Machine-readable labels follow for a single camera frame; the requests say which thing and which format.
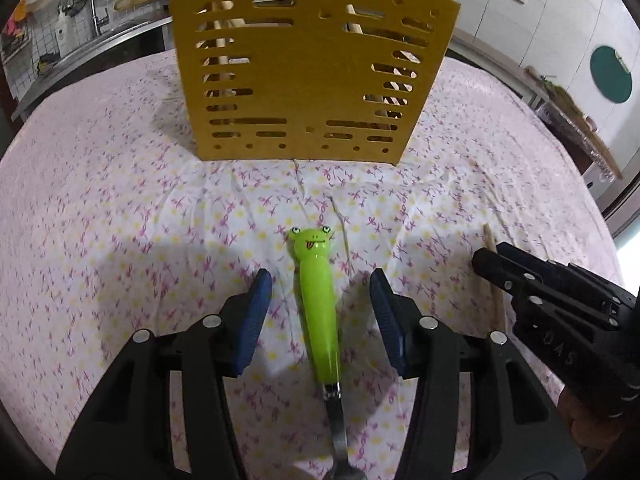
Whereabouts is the green leafy vegetable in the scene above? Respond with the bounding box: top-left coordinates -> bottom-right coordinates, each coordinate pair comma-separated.
530,72 -> 571,106

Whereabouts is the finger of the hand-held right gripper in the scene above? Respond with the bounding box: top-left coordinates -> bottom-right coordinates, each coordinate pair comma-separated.
472,247 -> 621,332
500,242 -> 638,311

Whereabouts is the stainless steel sink counter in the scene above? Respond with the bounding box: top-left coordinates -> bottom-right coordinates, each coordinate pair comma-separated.
10,15 -> 173,121

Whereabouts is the clear plastic container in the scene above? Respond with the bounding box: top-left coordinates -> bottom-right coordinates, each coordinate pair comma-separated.
537,101 -> 617,182

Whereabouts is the metal faucet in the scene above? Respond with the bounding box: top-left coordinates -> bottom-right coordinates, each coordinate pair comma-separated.
60,0 -> 110,37

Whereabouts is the wooden chopstick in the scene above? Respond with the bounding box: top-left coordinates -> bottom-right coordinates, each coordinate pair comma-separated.
482,225 -> 506,333
345,4 -> 401,108

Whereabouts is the green round board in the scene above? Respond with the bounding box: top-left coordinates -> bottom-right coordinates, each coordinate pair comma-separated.
590,45 -> 634,105

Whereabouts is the white bottle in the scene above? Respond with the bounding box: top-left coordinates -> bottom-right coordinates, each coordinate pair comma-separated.
56,7 -> 77,58

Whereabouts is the yellow perforated utensil holder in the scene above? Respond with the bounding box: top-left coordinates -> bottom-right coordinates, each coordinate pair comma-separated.
170,0 -> 462,167

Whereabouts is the floral tablecloth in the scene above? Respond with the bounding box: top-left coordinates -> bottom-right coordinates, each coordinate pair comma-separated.
0,50 -> 626,480

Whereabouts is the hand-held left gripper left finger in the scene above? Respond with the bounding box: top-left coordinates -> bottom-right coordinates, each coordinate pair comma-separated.
56,268 -> 274,480

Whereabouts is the green frog handle spoon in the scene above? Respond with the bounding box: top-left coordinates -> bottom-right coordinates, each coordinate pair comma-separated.
287,225 -> 368,480

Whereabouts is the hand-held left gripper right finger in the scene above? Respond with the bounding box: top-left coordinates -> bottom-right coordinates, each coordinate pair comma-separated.
369,267 -> 586,480

